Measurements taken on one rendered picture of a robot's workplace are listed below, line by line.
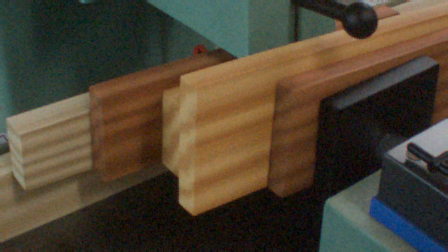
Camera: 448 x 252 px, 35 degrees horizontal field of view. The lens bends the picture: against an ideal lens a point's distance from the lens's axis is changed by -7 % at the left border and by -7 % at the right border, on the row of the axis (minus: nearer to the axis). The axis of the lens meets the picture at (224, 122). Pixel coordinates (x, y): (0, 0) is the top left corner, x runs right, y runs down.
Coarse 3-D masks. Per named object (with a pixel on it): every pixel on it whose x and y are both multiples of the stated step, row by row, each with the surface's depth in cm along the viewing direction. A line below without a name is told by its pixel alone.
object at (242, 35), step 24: (168, 0) 47; (192, 0) 44; (216, 0) 42; (240, 0) 40; (264, 0) 41; (288, 0) 42; (336, 0) 44; (192, 24) 45; (216, 24) 43; (240, 24) 41; (264, 24) 41; (288, 24) 43; (312, 24) 44; (240, 48) 42; (264, 48) 42
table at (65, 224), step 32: (128, 192) 49; (160, 192) 49; (256, 192) 49; (64, 224) 46; (96, 224) 46; (128, 224) 46; (160, 224) 46; (192, 224) 46; (224, 224) 46; (256, 224) 46; (288, 224) 46
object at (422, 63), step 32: (416, 64) 43; (352, 96) 41; (384, 96) 41; (416, 96) 44; (320, 128) 41; (352, 128) 41; (384, 128) 43; (416, 128) 45; (320, 160) 42; (352, 160) 42; (320, 192) 43; (320, 224) 44
